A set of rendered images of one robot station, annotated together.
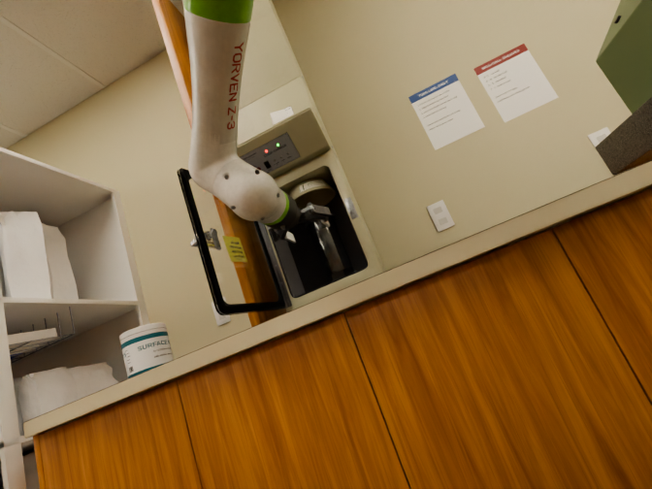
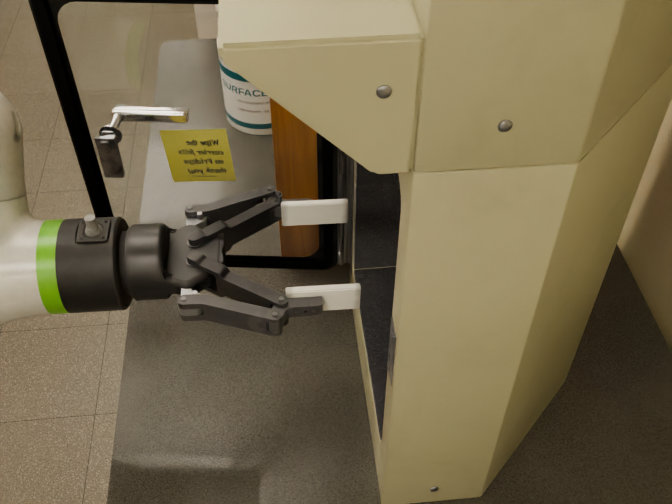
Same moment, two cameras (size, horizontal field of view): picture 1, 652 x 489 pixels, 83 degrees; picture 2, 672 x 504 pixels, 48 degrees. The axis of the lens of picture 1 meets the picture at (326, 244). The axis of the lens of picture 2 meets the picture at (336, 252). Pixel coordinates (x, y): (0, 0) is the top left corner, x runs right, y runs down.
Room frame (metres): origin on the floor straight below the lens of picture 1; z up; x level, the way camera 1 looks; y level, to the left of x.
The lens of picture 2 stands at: (0.91, -0.47, 1.73)
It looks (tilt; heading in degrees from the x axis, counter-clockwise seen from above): 46 degrees down; 73
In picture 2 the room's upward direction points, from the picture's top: straight up
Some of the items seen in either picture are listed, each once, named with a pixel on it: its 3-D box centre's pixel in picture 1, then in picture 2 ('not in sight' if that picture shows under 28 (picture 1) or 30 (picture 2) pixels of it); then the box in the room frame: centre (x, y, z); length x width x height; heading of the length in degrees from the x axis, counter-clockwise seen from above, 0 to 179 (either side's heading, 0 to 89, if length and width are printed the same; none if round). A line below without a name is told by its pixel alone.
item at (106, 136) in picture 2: (213, 239); (110, 155); (0.86, 0.26, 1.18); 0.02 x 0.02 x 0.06; 70
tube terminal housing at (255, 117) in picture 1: (309, 204); (515, 123); (1.22, 0.01, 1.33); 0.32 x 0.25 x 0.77; 78
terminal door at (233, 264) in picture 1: (235, 244); (205, 145); (0.97, 0.23, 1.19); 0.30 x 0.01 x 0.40; 160
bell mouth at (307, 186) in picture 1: (309, 194); not in sight; (1.19, -0.01, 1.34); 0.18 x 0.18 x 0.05
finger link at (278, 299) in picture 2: (309, 215); (237, 287); (0.96, 0.01, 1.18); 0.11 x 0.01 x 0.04; 132
